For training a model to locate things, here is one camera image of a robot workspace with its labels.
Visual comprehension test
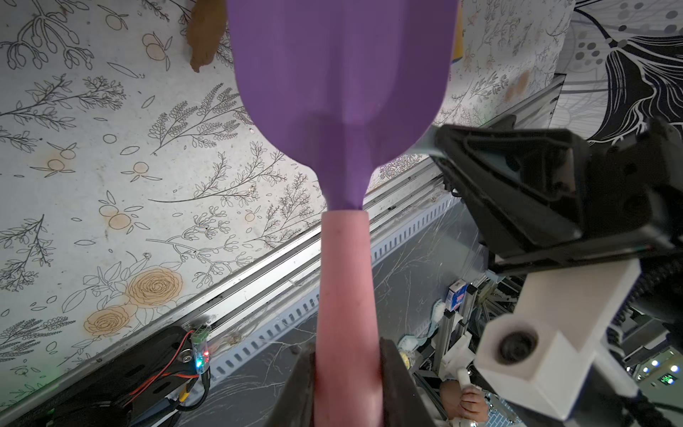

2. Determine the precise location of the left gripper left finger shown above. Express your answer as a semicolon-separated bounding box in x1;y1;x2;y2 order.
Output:
265;344;316;427

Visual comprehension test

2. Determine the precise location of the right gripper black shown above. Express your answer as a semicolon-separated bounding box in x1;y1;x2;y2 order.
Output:
435;119;682;274

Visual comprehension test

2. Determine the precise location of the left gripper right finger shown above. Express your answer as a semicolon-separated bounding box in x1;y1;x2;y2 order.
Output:
380;338;435;427

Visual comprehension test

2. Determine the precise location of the purple trowel pink handle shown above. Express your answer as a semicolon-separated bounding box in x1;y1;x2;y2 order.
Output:
227;1;456;426

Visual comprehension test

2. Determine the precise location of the green cleaning brush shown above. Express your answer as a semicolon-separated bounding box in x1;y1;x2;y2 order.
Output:
407;126;446;158

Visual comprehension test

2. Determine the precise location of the yellow trowel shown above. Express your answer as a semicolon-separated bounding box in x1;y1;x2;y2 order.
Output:
451;0;464;64

